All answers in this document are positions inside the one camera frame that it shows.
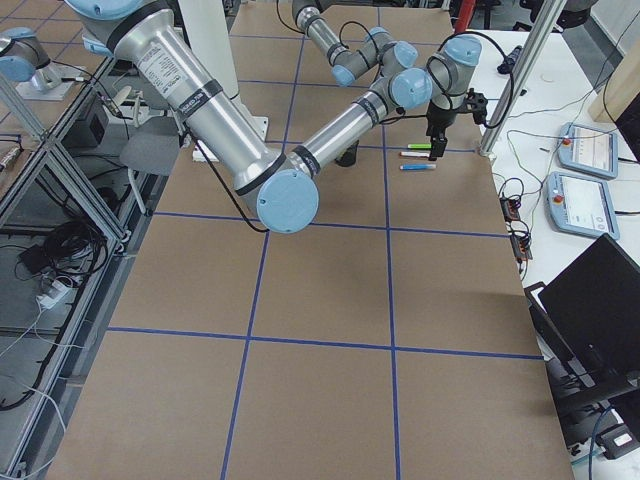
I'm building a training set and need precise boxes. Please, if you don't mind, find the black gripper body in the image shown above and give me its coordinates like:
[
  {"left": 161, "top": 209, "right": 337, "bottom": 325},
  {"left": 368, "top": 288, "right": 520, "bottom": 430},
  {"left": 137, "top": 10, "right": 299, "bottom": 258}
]
[{"left": 426, "top": 107, "right": 457, "bottom": 160}]

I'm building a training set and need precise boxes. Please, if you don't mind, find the red whiteboard marker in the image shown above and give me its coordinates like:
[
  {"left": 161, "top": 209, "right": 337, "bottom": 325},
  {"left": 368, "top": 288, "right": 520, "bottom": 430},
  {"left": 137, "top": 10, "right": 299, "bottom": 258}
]
[{"left": 399, "top": 151, "right": 430, "bottom": 159}]

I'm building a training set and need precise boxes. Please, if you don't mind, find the blue highlighter pen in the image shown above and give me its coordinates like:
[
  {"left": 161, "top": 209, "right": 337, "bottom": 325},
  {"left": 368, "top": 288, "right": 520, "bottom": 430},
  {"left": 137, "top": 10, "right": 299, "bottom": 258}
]
[{"left": 399, "top": 164, "right": 437, "bottom": 172}]

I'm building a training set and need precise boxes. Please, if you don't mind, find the black mesh pen cup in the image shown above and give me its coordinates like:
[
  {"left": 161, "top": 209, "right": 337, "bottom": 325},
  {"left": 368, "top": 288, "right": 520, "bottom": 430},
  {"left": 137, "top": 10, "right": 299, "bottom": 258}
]
[{"left": 335, "top": 141, "right": 359, "bottom": 168}]

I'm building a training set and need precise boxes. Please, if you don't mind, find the far teach pendant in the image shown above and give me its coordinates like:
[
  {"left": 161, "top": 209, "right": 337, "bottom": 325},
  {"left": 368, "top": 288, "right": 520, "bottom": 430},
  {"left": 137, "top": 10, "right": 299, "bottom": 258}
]
[{"left": 557, "top": 122, "right": 618, "bottom": 180}]

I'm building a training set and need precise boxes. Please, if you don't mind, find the teach pendant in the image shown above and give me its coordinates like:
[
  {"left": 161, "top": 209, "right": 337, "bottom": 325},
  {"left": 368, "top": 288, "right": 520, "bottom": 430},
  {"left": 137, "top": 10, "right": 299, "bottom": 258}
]
[
  {"left": 544, "top": 172, "right": 620, "bottom": 240},
  {"left": 557, "top": 122, "right": 618, "bottom": 180}
]

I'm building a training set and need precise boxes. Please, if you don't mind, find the near teach pendant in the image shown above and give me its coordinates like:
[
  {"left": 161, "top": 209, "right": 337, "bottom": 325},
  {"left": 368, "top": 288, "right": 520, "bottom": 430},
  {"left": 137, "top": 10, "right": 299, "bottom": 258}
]
[{"left": 544, "top": 172, "right": 620, "bottom": 240}]

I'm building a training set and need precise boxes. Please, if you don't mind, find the wooden board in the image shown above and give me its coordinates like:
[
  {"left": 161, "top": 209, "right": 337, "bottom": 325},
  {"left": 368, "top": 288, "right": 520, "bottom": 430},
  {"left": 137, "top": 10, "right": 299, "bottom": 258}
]
[{"left": 589, "top": 0, "right": 639, "bottom": 123}]

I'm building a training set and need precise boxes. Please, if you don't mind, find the brown table mat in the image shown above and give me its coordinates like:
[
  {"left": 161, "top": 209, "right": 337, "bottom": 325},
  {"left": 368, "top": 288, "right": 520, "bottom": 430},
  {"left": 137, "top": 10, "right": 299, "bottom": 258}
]
[{"left": 47, "top": 4, "right": 576, "bottom": 480}]

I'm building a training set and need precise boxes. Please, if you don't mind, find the black laptop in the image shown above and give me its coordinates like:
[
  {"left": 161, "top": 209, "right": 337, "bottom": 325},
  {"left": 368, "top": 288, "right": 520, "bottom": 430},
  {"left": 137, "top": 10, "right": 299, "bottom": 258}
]
[{"left": 539, "top": 234, "right": 639, "bottom": 374}]

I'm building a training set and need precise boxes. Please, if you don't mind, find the grey office chair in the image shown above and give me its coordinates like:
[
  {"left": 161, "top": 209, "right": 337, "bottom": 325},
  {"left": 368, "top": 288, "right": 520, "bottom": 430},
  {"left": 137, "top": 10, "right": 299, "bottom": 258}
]
[{"left": 120, "top": 116, "right": 180, "bottom": 216}]

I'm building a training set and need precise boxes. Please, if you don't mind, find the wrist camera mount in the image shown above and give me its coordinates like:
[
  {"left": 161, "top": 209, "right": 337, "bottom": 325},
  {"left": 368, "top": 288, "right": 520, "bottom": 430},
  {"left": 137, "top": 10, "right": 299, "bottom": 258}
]
[{"left": 459, "top": 88, "right": 488, "bottom": 125}]

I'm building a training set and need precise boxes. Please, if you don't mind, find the aluminium frame post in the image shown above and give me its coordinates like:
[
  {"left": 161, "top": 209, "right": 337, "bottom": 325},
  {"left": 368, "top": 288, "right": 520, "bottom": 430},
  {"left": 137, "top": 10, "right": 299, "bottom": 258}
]
[{"left": 478, "top": 0, "right": 567, "bottom": 157}]

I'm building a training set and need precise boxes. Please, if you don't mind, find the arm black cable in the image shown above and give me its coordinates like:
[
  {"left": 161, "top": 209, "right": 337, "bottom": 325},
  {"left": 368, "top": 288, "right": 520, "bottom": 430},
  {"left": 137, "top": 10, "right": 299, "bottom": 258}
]
[{"left": 189, "top": 29, "right": 516, "bottom": 234}]

